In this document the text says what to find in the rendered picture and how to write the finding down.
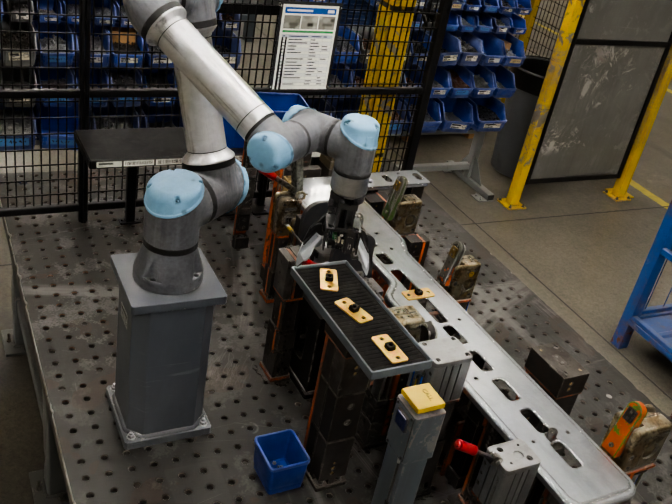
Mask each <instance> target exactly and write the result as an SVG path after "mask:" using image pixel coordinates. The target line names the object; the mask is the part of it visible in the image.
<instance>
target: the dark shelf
mask: <svg viewBox="0 0 672 504"><path fill-rule="evenodd" d="M74 139H75V141H76V143H77V145H78V147H79V149H80V151H81V153H82V155H83V157H84V159H85V161H86V163H87V165H88V167H89V169H109V168H128V167H142V166H163V165H182V158H183V157H184V155H185V154H186V153H187V146H186V140H185V133H184V127H163V128H127V129H92V130H75V131H74ZM229 149H231V150H232V151H233V152H234V153H235V159H237V160H238V161H240V162H242V156H243V148H229ZM320 154H321V153H318V152H315V151H314V152H312V156H311V158H320Z"/></svg>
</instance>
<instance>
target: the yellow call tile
mask: <svg viewBox="0 0 672 504"><path fill-rule="evenodd" d="M401 394H402V395H403V396H404V397H405V399H406V400H407V401H408V403H409V404H410V405H411V406H412V408H413V409H414V410H415V412H416V413H417V414H420V413H424V412H428V411H433V410H437V409H441V408H444V407H445V402H444V401H443V399H442V398H441V397H440V396H439V395H438V393H437V392H436V391H435V390H434V389H433V387H432V386H431V385H430V384H429V383H425V384H420V385H415V386H411V387H406V388H402V390H401Z"/></svg>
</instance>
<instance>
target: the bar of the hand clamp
mask: <svg viewBox="0 0 672 504"><path fill-rule="evenodd" d="M291 185H293V186H294V187H295V193H293V192H292V191H291V195H292V196H295V194H296V193H297V192H298V191H303V157H302V158H300V159H299V160H297V161H295V162H293V163H291Z"/></svg>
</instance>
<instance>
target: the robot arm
mask: <svg viewBox="0 0 672 504"><path fill-rule="evenodd" d="M222 3H223V0H123V5H124V9H125V12H126V15H127V17H128V19H129V21H130V22H131V24H132V25H133V27H134V29H135V30H136V31H137V32H138V33H139V35H140V36H141V37H142V38H143V39H144V40H145V41H146V42H147V43H148V44H149V45H150V46H158V47H159V48H160V49H161V50H162V52H163V53H164V54H165V55H166V56H167V57H168V58H169V59H170V60H171V61H172V62H173V64H174V71H175V77H176V83H177V89H178V96H179V102H180V108H181V115H182V121H183V127H184V133H185V140H186V146H187V153H186V154H185V155H184V157H183V158H182V165H183V169H175V170H174V171H172V170H170V169H169V170H165V171H162V172H159V173H157V174H155V175H154V176H153V177H152V178H151V179H150V180H149V182H148V183H147V186H146V193H145V196H144V205H145V209H144V227H143V243H142V245H141V248H140V250H139V252H138V254H137V256H136V259H135V261H134V263H133V274H132V275H133V279H134V281H135V282H136V283H137V284H138V285H139V286H140V287H142V288H143V289H145V290H147V291H150V292H153V293H157V294H163V295H179V294H184V293H188V292H190V291H193V290H195V289H196V288H197V287H199V286H200V284H201V283H202V281H203V273H204V268H203V264H202V260H201V257H200V253H199V249H198V240H199V231H200V228H201V226H203V225H205V224H207V223H209V222H211V221H212V220H214V219H216V218H218V217H219V216H221V215H223V214H225V213H228V212H230V211H232V210H233V209H235V208H236V207H237V206H238V205H239V204H241V203H242V202H243V200H244V199H245V197H246V195H247V193H248V189H249V179H248V174H247V172H246V169H245V168H244V167H242V166H241V164H242V163H241V162H240V161H238V160H237V159H235V153H234V152H233V151H232V150H231V149H229V148H228V147H227V145H226V138H225V131H224V124H223V117H224V119H225V120H226V121H227V122H228V123H229V124H230V125H231V126H232V127H233V128H234V129H235V130H236V131H237V133H238V134H239V135H240V136H241V137H242V138H243V139H244V140H245V141H246V142H247V143H248V144H247V156H248V157H249V160H250V163H251V164H252V166H253V167H254V168H256V169H257V170H259V171H261V172H264V173H272V172H275V171H278V170H280V169H284V168H286V167H287V166H289V165H290V164H291V163H293V162H295V161H297V160H299V159H300V158H302V157H304V156H306V155H308V154H310V153H312V152H314V151H315V152H318V153H321V154H323V155H326V156H328V157H332V158H334V159H335V162H334V167H333V172H332V177H331V183H330V187H331V190H330V196H329V202H328V207H331V208H333V210H328V213H326V214H324V215H323V216H322V217H321V218H320V219H319V220H317V221H316V222H314V223H313V224H312V225H311V226H310V227H309V229H308V231H307V233H306V235H305V238H304V240H303V243H302V245H301V247H300V249H299V252H298V255H297V259H296V267H298V266H299V265H300V264H301V263H302V262H304V261H306V260H307V259H308V258H309V257H310V256H311V254H312V252H313V250H314V248H316V247H319V246H320V245H321V244H322V250H323V251H324V247H325V242H326V236H327V248H335V249H336V250H343V253H346V254H352V251H354V252H355V255H358V260H359V262H360V263H361V269H362V270H363V272H364V274H365V276H366V275H367V274H368V271H369V251H368V236H367V232H366V230H365V229H364V227H363V226H362V225H361V223H360V218H357V214H356V212H357V210H358V205H360V204H362V203H363V202H364V201H365V196H366V193H367V190H368V183H370V184H371V183H372V182H373V180H372V179H370V176H371V172H372V167H373V163H374V158H375V154H376V149H377V148H378V138H379V132H380V125H379V123H378V122H377V120H375V119H374V118H372V117H370V116H368V115H361V114H359V113H351V114H347V115H345V116H344V118H343V120H339V119H337V118H334V117H331V116H329V115H326V114H323V113H321V112H318V111H316V110H315V109H313V108H310V107H304V106H301V105H294V106H292V107H290V108H289V111H287V112H286V113H285V115H284V117H283V119H282V120H281V119H280V118H279V117H278V116H277V115H276V114H275V113H274V112H273V111H272V110H271V109H270V107H269V106H268V105H267V104H266V103H265V102H264V101H263V100H262V99H261V98H260V97H259V96H258V95H257V94H256V92H255V91H254V90H253V89H252V88H251V87H250V86H249V85H248V84H247V83H246V82H245V81H244V80H243V79H242V77H241V76H240V75H239V74H238V73H237V72H236V71H235V70H234V69H233V68H232V67H231V66H230V65H229V64H228V62H227V61H226V60H225V59H224V58H223V57H222V56H221V55H220V54H219V53H218V52H217V51H216V50H215V49H214V47H213V44H212V37H211V35H212V32H213V31H214V30H215V28H216V27H217V19H216V12H217V11H218V10H219V9H220V7H221V6H220V5H221V4H222ZM323 232H324V237H322V233H323ZM322 238H323V240H322Z"/></svg>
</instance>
